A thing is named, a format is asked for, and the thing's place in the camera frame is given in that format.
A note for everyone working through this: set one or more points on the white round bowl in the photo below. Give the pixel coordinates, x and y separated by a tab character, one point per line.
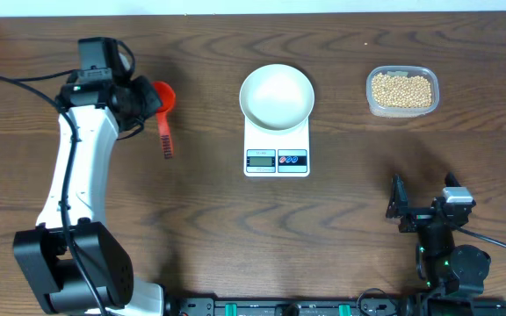
276	98

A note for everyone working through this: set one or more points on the soybeans in container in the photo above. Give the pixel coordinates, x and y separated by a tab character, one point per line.
401	91

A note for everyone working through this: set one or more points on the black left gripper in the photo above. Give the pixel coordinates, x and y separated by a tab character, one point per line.
152	102

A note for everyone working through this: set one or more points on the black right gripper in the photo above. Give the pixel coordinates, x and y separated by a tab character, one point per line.
416	217

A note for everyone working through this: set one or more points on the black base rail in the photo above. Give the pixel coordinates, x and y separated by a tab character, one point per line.
349	307

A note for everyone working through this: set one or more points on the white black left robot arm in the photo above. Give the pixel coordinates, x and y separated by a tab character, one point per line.
71	261

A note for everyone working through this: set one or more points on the red plastic measuring scoop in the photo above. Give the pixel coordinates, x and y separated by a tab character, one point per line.
168	97

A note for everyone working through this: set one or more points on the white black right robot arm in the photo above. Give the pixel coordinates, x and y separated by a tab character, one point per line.
454	274

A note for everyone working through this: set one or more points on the white digital kitchen scale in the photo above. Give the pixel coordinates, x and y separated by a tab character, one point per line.
276	153

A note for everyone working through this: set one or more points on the clear plastic container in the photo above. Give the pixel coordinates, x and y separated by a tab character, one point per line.
402	113

